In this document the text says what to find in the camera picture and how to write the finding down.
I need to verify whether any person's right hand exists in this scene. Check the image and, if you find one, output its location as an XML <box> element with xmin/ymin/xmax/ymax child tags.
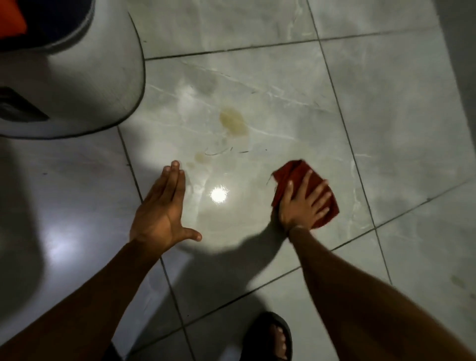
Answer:
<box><xmin>278</xmin><ymin>170</ymin><xmax>332</xmax><ymax>233</ymax></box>

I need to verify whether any person's left hand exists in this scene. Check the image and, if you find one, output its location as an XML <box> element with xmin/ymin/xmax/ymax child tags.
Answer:
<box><xmin>129</xmin><ymin>161</ymin><xmax>202</xmax><ymax>254</ymax></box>

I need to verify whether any red cleaning cloth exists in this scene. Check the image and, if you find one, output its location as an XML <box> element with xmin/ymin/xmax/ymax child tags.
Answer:
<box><xmin>270</xmin><ymin>159</ymin><xmax>340</xmax><ymax>230</ymax></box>

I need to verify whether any person's right forearm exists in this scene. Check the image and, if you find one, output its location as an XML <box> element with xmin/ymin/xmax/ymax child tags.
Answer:
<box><xmin>288</xmin><ymin>226</ymin><xmax>476</xmax><ymax>361</ymax></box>

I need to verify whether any person's left forearm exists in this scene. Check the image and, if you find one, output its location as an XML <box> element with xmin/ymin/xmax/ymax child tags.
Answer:
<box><xmin>0</xmin><ymin>240</ymin><xmax>165</xmax><ymax>361</ymax></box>

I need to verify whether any large yellowish liquid spill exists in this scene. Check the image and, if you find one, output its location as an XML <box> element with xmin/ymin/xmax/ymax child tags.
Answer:
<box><xmin>219</xmin><ymin>107</ymin><xmax>249</xmax><ymax>137</ymax></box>

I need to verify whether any black sandal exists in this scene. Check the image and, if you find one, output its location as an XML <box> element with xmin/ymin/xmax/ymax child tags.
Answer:
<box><xmin>241</xmin><ymin>311</ymin><xmax>294</xmax><ymax>361</ymax></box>

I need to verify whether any white round bin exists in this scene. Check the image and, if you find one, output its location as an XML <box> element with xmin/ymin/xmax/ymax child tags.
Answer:
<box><xmin>0</xmin><ymin>0</ymin><xmax>146</xmax><ymax>140</ymax></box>

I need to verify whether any person's foot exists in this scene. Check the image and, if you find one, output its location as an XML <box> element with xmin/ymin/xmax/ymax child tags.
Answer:
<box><xmin>267</xmin><ymin>323</ymin><xmax>289</xmax><ymax>361</ymax></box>

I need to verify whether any dark blue bin liner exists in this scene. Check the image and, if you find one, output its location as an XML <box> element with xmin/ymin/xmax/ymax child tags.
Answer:
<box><xmin>0</xmin><ymin>0</ymin><xmax>96</xmax><ymax>53</ymax></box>

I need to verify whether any orange item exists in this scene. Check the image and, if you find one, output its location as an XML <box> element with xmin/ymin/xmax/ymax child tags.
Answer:
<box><xmin>0</xmin><ymin>0</ymin><xmax>29</xmax><ymax>36</ymax></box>

